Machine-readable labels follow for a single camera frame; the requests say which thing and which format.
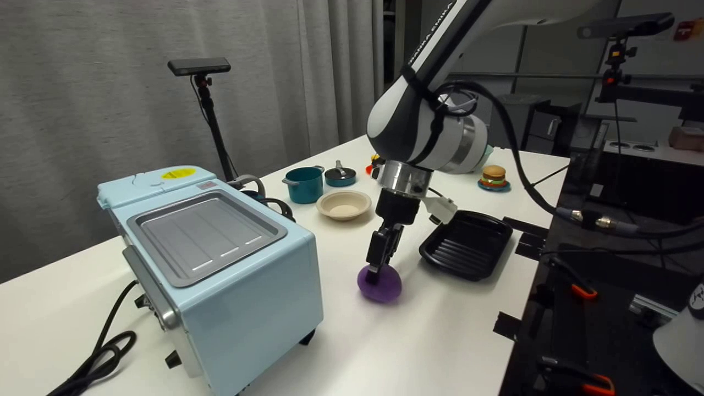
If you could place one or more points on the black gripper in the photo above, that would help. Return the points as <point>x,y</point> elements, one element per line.
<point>402,192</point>

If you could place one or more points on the purple plush toy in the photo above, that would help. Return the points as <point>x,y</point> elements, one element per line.
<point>381,286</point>

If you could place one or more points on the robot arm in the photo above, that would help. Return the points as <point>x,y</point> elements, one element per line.
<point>419,129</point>

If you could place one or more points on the beige white plate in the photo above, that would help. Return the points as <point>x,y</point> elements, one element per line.
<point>344,204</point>

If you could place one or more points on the red yellow toy pieces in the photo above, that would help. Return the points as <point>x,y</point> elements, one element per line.
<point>375,165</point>

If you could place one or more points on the teal toy pot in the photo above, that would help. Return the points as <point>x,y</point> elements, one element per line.
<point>304,185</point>

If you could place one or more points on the toy burger on plate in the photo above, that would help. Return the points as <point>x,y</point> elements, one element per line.
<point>493,178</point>

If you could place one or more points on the dark pot lid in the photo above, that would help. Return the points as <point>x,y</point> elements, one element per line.
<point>340,174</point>

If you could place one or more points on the black grill pan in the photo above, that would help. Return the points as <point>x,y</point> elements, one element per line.
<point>468,246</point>

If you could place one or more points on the light blue toaster oven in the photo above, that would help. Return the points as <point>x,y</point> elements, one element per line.
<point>231,281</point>

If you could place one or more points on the grey round object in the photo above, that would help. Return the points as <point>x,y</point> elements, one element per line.
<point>680,341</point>

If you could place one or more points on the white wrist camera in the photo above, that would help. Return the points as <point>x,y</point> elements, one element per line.
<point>441,208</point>

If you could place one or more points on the orange handled clamp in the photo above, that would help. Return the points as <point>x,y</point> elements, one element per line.
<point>570,379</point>
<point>573,279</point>

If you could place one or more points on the black camera on stand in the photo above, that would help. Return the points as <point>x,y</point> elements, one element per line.
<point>625,27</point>
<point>198,70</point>

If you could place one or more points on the orange handled lower clamp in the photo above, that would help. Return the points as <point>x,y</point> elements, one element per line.
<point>570,379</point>

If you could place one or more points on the black camera on right stand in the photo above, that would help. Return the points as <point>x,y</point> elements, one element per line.
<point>625,27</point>

